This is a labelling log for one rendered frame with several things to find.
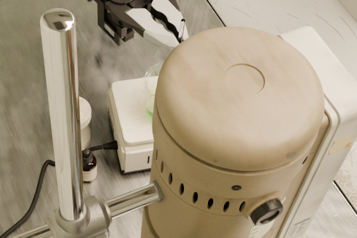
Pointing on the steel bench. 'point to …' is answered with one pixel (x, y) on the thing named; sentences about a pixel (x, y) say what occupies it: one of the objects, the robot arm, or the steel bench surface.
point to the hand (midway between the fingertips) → (178, 39)
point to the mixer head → (247, 134)
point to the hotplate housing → (137, 159)
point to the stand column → (64, 107)
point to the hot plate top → (132, 111)
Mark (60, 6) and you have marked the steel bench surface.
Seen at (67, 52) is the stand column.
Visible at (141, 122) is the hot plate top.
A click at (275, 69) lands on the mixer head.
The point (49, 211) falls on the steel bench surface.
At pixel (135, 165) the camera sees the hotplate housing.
